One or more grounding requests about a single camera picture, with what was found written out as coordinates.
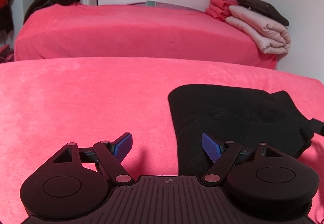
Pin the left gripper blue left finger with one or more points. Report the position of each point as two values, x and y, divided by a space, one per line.
109 157

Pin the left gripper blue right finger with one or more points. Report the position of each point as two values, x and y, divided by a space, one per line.
223 155

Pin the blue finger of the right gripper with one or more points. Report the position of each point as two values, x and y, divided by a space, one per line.
317 126

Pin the black knit pants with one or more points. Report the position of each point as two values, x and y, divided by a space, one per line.
246 116

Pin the pink foreground bed cover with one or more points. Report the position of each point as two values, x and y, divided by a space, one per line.
47 103

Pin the folded beige pink quilt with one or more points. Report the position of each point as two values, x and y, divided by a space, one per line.
269 36

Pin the folded black garment on stack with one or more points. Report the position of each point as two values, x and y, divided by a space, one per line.
264 8

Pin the pink background bed cover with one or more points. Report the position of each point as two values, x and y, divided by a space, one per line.
134 31

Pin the folded red clothes stack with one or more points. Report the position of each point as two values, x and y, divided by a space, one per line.
219 9

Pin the small green tag on bed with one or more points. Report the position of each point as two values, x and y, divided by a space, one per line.
151 3

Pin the hanging clothes on rack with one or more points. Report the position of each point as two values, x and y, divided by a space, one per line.
6 17

